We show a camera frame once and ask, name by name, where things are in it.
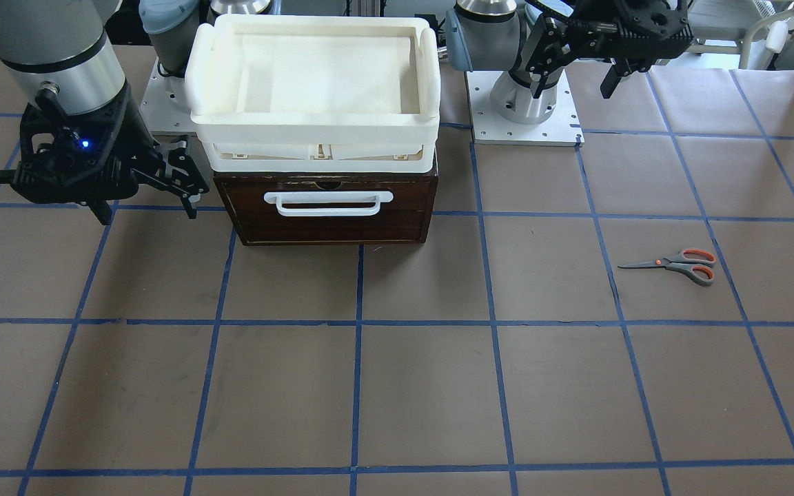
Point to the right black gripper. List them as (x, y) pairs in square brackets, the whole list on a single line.
[(127, 129)]

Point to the wooden drawer with white handle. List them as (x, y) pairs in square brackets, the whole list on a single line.
[(289, 208)]

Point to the orange grey handled scissors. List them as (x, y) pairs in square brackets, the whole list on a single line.
[(695, 264)]

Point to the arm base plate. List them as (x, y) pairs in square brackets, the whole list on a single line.
[(524, 127), (164, 106)]

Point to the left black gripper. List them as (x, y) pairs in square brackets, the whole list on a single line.
[(547, 55)]

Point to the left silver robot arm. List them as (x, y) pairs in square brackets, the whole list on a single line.
[(491, 35)]

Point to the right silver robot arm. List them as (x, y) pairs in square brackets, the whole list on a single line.
[(61, 57)]

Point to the white plastic tray bin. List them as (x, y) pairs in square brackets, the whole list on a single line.
[(315, 94)]

